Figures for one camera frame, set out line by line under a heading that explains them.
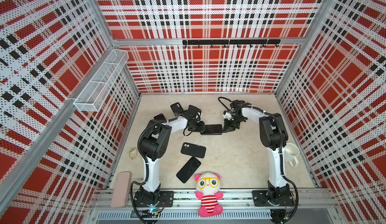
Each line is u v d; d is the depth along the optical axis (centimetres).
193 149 93
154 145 53
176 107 114
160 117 107
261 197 73
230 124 91
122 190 75
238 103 85
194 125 87
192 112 82
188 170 83
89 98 68
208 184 72
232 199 75
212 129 94
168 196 74
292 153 89
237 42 89
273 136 58
